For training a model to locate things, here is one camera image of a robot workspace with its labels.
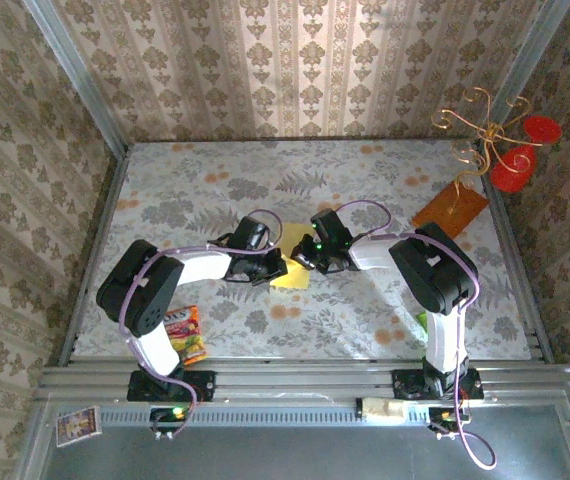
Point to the small circuit board with LED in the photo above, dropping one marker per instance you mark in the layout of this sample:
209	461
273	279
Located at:
175	412
445	415

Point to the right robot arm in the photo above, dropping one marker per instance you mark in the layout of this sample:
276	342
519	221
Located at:
435	270

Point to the grey metal floor sheet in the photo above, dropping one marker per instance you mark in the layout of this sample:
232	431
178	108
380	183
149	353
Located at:
315	450

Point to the orange wooden base board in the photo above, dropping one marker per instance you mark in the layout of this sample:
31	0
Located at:
450	210

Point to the grey metal corner post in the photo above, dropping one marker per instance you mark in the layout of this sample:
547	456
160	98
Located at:
530	50
75	75

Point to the small picture card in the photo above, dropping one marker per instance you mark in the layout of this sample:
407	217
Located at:
77	425

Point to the green packet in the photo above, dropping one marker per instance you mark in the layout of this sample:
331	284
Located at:
421	320

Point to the white tape wrapped block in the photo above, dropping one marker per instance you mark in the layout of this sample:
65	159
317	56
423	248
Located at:
380	410

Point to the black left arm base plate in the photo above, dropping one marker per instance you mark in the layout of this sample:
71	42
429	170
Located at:
200	385

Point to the floral table cover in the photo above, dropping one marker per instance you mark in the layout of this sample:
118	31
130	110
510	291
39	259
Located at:
315	340

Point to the fruit candy bag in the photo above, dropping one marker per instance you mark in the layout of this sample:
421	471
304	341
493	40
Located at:
190	340

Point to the aluminium rail frame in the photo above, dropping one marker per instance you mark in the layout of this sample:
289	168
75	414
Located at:
315	380

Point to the red disc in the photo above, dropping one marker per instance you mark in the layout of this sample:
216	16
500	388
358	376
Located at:
510	172
542	129

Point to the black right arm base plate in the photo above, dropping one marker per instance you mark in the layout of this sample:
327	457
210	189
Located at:
405	385

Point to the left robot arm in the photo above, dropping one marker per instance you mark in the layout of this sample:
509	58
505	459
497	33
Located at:
140	290

